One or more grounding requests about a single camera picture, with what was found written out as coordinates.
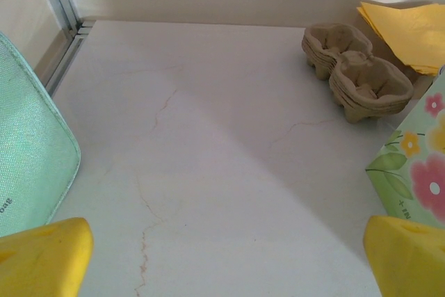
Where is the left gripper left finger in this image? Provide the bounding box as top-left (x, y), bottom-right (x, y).
top-left (0, 216), bottom-right (95, 297)

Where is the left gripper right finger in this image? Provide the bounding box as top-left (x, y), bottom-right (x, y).
top-left (362, 215), bottom-right (445, 297)

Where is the floral white paper bag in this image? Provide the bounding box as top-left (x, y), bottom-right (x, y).
top-left (364, 83), bottom-right (445, 232)

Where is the mint green zipper pouch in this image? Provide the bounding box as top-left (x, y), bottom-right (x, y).
top-left (0, 31), bottom-right (82, 239)

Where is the stack of cardboard cup carriers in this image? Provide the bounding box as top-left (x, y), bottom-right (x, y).
top-left (301, 22), bottom-right (415, 125)

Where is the stack of yellow napkins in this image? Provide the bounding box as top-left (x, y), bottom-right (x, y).
top-left (356, 1), bottom-right (445, 77)

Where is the aluminium side rail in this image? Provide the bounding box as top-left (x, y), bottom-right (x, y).
top-left (44, 20), bottom-right (95, 99)

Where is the aluminium frame post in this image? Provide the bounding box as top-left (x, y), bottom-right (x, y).
top-left (43, 0), bottom-right (83, 38)

